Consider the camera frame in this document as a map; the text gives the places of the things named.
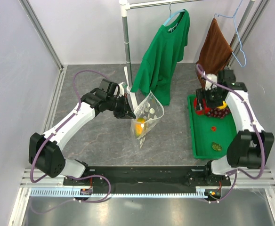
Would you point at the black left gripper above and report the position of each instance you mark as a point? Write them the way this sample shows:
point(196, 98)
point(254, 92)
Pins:
point(125, 111)

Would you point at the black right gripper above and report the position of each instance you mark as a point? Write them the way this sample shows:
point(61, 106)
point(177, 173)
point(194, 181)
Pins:
point(201, 93)

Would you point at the orange green mango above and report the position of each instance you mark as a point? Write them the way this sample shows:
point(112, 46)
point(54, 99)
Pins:
point(139, 127)

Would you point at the red bell pepper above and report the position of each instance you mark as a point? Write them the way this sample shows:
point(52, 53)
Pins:
point(200, 107)

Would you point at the clear dotted zip top bag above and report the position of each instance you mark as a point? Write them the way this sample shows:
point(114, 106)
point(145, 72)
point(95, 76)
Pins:
point(152, 110)

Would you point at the purple grape bunch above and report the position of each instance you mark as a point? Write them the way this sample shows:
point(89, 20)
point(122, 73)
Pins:
point(218, 113)

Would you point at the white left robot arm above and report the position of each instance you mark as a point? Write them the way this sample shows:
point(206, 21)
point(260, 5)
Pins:
point(45, 150)

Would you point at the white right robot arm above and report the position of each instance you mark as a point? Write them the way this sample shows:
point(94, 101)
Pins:
point(250, 148)

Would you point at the green plastic tray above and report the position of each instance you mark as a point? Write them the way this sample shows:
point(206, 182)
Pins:
point(202, 135)

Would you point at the brown towel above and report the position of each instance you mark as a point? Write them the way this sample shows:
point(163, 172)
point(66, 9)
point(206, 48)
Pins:
point(216, 51)

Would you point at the green t-shirt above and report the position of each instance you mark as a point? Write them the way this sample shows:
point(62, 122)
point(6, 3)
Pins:
point(160, 60)

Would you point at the green leaf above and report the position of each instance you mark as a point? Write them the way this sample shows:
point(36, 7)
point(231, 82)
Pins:
point(217, 147)

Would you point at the light blue shirt hanger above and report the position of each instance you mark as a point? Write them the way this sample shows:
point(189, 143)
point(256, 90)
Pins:
point(172, 15)

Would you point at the white garment rack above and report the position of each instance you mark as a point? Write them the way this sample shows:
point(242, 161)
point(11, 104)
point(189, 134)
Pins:
point(125, 6)

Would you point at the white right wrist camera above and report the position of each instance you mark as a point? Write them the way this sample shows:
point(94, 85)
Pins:
point(211, 81)

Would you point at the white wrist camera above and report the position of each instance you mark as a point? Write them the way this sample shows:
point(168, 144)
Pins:
point(211, 81)
point(123, 89)

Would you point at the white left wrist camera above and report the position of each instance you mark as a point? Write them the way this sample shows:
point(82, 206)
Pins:
point(123, 89)

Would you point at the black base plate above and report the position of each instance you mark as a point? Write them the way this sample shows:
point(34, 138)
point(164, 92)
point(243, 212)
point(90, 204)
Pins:
point(150, 178)

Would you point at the blue wire hanger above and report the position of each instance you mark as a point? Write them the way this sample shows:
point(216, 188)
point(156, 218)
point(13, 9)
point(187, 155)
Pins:
point(233, 17)

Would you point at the slotted cable duct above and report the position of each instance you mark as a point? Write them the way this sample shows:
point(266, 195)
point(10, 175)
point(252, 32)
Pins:
point(121, 193)

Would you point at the aluminium frame post right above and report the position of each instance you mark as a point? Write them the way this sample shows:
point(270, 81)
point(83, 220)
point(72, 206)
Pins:
point(251, 15)

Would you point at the aluminium frame post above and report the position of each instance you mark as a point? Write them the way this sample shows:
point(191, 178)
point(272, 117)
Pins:
point(251, 15)
point(41, 32)

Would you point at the aluminium frame post left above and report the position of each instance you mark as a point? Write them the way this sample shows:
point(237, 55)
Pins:
point(41, 32)

